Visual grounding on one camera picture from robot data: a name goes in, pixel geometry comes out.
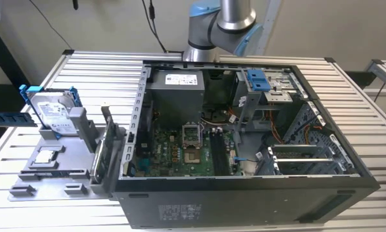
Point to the dark RAM stick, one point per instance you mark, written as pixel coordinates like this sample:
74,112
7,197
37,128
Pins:
12,119
60,172

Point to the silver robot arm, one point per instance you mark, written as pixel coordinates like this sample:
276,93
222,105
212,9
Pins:
230,14

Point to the black RAM slots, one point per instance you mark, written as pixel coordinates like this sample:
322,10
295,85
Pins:
220,154

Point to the thin metal locking lever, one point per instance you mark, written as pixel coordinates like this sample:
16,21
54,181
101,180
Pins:
200,134

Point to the grey power supply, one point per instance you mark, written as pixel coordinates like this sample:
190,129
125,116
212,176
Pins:
176,101

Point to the CPU socket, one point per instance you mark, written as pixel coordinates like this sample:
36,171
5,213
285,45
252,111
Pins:
192,157

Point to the grey metal drive cage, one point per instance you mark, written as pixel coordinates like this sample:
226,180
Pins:
253,104

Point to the green motherboard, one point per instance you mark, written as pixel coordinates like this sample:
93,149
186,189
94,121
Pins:
180,169

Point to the green graphics card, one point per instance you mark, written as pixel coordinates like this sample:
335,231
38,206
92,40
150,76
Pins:
106,145

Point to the grey metal disk bay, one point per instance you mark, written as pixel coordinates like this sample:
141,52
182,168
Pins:
295,151

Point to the black PC case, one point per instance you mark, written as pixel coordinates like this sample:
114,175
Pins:
212,205

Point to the grey parts rack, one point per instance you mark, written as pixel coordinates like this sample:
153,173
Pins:
73,149

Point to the hard disk in blue carrier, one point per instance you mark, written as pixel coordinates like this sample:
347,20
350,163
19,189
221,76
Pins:
52,113

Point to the silver CPU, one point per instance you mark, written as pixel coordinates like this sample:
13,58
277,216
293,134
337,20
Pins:
45,157

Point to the blue plastic drive bracket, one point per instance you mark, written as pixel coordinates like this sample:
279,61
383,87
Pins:
257,79

